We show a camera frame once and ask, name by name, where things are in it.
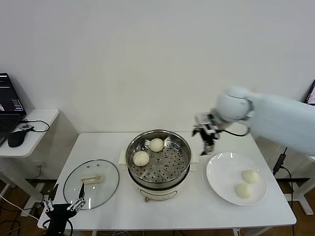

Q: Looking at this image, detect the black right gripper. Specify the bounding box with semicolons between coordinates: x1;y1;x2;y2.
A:
191;124;219;156

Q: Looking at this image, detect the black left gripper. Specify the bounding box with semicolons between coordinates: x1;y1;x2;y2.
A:
42;183;86;236

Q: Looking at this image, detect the glass lid with cream handle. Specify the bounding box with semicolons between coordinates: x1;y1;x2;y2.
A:
63;159;120;210

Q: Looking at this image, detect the white steamed baozi bun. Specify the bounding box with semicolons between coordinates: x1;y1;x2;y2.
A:
235;183;253;199
149;138;164;152
133;151;150;167
242;169;260;184

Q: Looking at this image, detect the perforated steel steamer basket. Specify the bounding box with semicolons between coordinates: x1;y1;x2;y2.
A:
119;129;199;185

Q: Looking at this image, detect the white floor power strip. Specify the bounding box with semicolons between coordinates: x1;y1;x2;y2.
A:
34;194;48;209

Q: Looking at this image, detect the white round plate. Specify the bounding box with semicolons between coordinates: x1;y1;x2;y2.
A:
206;152;268;207

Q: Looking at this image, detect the white side table rounded top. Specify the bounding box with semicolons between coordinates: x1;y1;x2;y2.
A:
0;108;60;217

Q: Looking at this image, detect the black computer mouse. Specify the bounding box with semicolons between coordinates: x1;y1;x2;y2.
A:
7;130;27;148

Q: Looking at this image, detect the black laptop with dark screen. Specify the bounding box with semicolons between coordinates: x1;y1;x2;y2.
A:
0;73;27;146

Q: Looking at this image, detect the grey laptop with pink images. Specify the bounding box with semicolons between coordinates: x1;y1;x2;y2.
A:
304;79;315;106

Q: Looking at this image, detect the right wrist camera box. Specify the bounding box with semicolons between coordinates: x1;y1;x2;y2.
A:
194;112;217;130

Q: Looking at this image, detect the black power adapter cable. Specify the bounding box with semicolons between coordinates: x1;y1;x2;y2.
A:
273;146;296;236

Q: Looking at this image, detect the black usb hub with cable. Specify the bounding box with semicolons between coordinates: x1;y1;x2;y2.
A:
21;119;50;133

